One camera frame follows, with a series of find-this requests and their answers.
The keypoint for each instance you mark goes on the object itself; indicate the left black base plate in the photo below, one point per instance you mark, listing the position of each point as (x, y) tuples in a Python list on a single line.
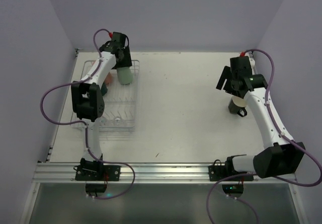
[(96, 171)]

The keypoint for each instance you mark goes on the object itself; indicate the aluminium mounting rail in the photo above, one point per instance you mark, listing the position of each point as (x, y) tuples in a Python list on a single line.
[(145, 173)]

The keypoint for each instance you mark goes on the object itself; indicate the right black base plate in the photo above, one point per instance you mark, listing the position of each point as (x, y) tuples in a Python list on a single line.
[(219, 170)]

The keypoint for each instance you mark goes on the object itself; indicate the clear wire dish rack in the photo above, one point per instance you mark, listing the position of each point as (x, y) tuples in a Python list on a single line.
[(120, 100)]

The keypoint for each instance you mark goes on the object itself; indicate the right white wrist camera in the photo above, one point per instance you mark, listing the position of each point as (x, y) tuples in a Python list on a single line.
[(252, 62)]

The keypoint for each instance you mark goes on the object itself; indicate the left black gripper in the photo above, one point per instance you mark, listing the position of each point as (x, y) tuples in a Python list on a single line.
[(126, 58)]

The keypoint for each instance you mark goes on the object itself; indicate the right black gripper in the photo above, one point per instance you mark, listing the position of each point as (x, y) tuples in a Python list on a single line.
[(228, 85)]

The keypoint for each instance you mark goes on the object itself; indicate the dark teal cup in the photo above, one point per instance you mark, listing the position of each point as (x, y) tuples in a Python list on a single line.
[(104, 89)]

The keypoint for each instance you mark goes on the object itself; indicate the light green plastic cup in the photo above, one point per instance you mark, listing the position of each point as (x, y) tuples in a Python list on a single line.
[(125, 76)]

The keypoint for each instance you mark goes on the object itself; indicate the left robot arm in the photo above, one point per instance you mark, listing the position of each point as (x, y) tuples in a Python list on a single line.
[(87, 97)]

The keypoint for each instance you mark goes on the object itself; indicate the black mug with handle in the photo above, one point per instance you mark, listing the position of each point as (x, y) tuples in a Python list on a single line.
[(237, 106)]

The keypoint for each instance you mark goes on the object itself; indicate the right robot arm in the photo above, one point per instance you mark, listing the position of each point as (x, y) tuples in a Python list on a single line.
[(278, 157)]

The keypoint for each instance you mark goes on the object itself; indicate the pink cup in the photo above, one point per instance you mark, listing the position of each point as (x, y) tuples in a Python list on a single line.
[(109, 79)]

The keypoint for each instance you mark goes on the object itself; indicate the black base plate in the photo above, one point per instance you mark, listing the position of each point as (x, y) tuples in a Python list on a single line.
[(219, 170), (96, 171)]

